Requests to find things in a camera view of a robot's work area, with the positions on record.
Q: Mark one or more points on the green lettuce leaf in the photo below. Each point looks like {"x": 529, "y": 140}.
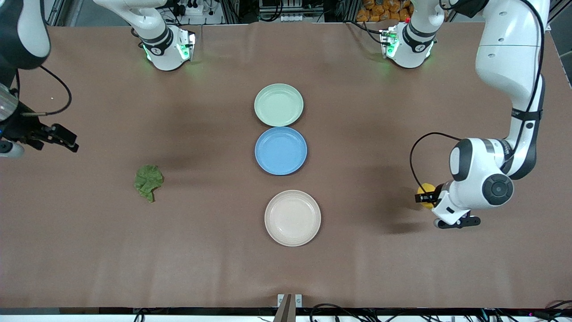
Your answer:
{"x": 147, "y": 179}

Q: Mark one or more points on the bag of oranges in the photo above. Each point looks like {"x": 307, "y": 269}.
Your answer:
{"x": 380, "y": 11}

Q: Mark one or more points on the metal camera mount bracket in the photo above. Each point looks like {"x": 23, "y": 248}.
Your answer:
{"x": 289, "y": 308}

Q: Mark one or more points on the beige plate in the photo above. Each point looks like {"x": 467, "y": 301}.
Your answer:
{"x": 292, "y": 218}

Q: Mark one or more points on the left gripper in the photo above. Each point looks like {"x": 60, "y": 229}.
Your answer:
{"x": 435, "y": 194}

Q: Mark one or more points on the blue plate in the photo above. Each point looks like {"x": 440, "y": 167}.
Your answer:
{"x": 280, "y": 151}

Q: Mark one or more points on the white power strip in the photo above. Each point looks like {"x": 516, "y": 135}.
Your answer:
{"x": 194, "y": 9}

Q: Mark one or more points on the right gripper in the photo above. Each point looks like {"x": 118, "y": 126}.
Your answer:
{"x": 21, "y": 128}

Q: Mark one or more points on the yellow lemon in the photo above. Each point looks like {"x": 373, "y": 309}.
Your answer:
{"x": 426, "y": 187}

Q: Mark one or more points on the arm base box green LEDs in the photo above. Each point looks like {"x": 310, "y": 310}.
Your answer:
{"x": 186, "y": 44}
{"x": 389, "y": 42}

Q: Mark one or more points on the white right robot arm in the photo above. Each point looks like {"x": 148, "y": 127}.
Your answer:
{"x": 158, "y": 40}

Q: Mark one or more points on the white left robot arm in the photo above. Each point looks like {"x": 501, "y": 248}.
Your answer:
{"x": 505, "y": 53}

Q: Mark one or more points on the brown table cover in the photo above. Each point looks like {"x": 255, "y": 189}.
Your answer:
{"x": 134, "y": 246}

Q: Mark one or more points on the light green plate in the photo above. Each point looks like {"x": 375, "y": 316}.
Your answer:
{"x": 279, "y": 105}

